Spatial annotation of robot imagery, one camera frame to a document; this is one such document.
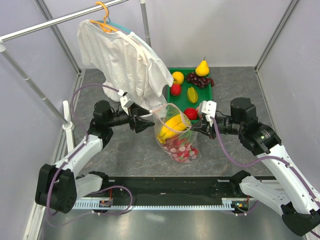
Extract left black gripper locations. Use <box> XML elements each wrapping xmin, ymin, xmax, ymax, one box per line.
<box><xmin>106</xmin><ymin>102</ymin><xmax>155</xmax><ymax>133</ymax></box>

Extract yellow banana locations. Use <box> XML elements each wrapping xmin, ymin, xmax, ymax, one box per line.
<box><xmin>156</xmin><ymin>113</ymin><xmax>191</xmax><ymax>144</ymax></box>

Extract clear pink zip top bag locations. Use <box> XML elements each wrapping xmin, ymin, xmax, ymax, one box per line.
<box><xmin>150</xmin><ymin>103</ymin><xmax>202</xmax><ymax>163</ymax></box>

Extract yellow star fruit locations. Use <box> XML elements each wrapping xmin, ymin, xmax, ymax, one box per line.
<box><xmin>187</xmin><ymin>87</ymin><xmax>199</xmax><ymax>104</ymax></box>

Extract pink dragon fruit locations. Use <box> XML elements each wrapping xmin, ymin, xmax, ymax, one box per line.
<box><xmin>159</xmin><ymin>130</ymin><xmax>202</xmax><ymax>163</ymax></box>

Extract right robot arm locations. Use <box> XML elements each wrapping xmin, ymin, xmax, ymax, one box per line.
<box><xmin>192</xmin><ymin>97</ymin><xmax>320</xmax><ymax>238</ymax></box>

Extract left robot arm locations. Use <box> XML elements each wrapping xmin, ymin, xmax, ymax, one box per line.
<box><xmin>35</xmin><ymin>97</ymin><xmax>154</xmax><ymax>214</ymax></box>

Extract green plastic crate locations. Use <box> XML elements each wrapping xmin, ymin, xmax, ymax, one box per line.
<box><xmin>167</xmin><ymin>67</ymin><xmax>213</xmax><ymax>112</ymax></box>

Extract dark purple grapes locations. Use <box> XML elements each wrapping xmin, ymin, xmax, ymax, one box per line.
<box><xmin>186</xmin><ymin>71</ymin><xmax>214</xmax><ymax>89</ymax></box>

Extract small red wrinkled fruit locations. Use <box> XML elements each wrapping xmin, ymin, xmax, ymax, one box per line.
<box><xmin>170</xmin><ymin>83</ymin><xmax>182</xmax><ymax>96</ymax></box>

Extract yellow lemon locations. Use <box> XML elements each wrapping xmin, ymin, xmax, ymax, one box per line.
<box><xmin>172</xmin><ymin>71</ymin><xmax>185</xmax><ymax>85</ymax></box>

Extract yellow pear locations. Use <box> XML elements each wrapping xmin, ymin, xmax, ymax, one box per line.
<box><xmin>195</xmin><ymin>57</ymin><xmax>210</xmax><ymax>77</ymax></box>

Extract white t-shirt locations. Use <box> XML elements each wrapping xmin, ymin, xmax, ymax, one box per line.
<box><xmin>77</xmin><ymin>20</ymin><xmax>174</xmax><ymax>111</ymax></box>

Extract silver clothes rack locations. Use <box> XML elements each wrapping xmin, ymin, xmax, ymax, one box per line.
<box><xmin>0</xmin><ymin>0</ymin><xmax>152</xmax><ymax>158</ymax></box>

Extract orange clothes hanger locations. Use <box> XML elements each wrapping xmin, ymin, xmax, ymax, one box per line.
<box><xmin>89</xmin><ymin>1</ymin><xmax>118</xmax><ymax>33</ymax></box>

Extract teal clothes hanger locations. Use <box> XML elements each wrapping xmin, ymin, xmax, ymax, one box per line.
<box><xmin>98</xmin><ymin>16</ymin><xmax>131</xmax><ymax>34</ymax></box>

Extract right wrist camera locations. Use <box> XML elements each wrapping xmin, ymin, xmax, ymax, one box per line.
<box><xmin>198</xmin><ymin>100</ymin><xmax>217</xmax><ymax>122</ymax></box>

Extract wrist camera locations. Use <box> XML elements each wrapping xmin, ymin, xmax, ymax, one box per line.
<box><xmin>198</xmin><ymin>100</ymin><xmax>217</xmax><ymax>122</ymax></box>
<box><xmin>117</xmin><ymin>89</ymin><xmax>135</xmax><ymax>115</ymax></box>

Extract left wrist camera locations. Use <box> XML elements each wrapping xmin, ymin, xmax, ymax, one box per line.
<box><xmin>117</xmin><ymin>89</ymin><xmax>135</xmax><ymax>115</ymax></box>

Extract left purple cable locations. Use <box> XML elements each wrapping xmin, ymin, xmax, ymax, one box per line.
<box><xmin>44</xmin><ymin>83</ymin><xmax>133</xmax><ymax>228</ymax></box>

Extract purple cable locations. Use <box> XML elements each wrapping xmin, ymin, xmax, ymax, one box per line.
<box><xmin>209</xmin><ymin>114</ymin><xmax>320</xmax><ymax>238</ymax></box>
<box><xmin>44</xmin><ymin>83</ymin><xmax>133</xmax><ymax>228</ymax></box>

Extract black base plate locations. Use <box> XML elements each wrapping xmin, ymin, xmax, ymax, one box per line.
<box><xmin>69</xmin><ymin>175</ymin><xmax>261</xmax><ymax>207</ymax></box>

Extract white cable duct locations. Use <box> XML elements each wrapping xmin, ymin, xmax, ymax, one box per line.
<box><xmin>72</xmin><ymin>198</ymin><xmax>235</xmax><ymax>211</ymax></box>

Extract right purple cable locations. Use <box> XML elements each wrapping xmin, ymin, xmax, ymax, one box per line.
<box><xmin>209</xmin><ymin>114</ymin><xmax>320</xmax><ymax>238</ymax></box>

